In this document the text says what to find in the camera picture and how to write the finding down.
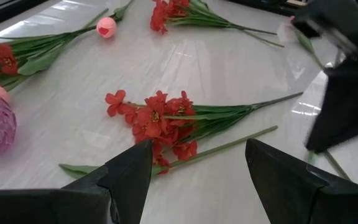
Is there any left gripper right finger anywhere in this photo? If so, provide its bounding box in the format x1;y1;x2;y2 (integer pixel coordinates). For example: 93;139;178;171
245;138;358;224

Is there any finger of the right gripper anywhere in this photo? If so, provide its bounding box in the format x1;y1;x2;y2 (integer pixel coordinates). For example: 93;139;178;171
290;0;358;57
305;55;358;154

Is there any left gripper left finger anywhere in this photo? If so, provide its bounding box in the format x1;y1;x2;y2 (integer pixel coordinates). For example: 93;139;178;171
0;139;154;224

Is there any red blossom artificial bunch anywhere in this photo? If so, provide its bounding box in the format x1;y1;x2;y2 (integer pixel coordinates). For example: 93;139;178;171
0;7;110;93
104;89;305;175
149;0;285;49

